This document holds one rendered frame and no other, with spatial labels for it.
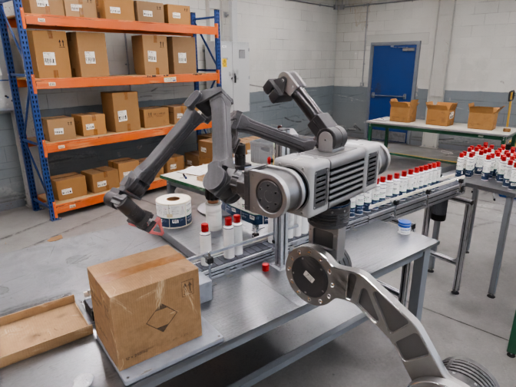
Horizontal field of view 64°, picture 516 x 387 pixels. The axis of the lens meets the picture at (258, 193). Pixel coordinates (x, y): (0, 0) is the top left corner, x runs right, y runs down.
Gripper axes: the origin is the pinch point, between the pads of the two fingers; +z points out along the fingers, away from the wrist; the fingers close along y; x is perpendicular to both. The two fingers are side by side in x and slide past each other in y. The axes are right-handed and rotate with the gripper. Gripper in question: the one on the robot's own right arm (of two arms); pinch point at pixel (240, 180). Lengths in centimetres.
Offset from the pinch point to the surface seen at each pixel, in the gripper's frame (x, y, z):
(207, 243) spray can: 20.0, 33.3, 18.6
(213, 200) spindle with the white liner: -7.1, 13.1, 9.8
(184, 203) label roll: -30.4, 17.7, 17.0
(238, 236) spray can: 19.8, 16.2, 20.2
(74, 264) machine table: -32, 79, 35
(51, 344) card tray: 30, 103, 33
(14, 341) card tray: 17, 113, 34
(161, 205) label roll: -36.4, 29.0, 17.0
